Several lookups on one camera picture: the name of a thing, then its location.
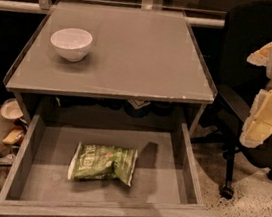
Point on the green jalapeno chip bag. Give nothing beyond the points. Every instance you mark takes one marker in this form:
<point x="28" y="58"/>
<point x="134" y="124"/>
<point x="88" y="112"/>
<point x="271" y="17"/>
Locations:
<point x="102" y="162"/>

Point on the grey cabinet counter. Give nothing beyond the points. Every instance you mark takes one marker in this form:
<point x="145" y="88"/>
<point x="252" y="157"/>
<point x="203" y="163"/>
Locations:
<point x="134" y="55"/>

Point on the grey open drawer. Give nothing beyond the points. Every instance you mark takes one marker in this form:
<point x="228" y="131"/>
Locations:
<point x="164" y="183"/>

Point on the black office chair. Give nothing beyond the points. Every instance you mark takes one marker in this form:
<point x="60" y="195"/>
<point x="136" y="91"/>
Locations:
<point x="247" y="28"/>

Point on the white ceramic bowl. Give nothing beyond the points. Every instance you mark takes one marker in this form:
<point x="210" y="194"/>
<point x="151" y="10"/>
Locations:
<point x="72" y="44"/>

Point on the white cup in bin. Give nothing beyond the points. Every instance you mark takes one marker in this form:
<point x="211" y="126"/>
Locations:
<point x="11" y="110"/>

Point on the yellow item in bin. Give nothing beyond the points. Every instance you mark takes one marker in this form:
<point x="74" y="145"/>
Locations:
<point x="14" y="137"/>

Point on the metal rail with brackets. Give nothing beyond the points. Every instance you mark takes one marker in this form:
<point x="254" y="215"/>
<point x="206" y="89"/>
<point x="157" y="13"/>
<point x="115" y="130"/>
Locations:
<point x="89" y="6"/>

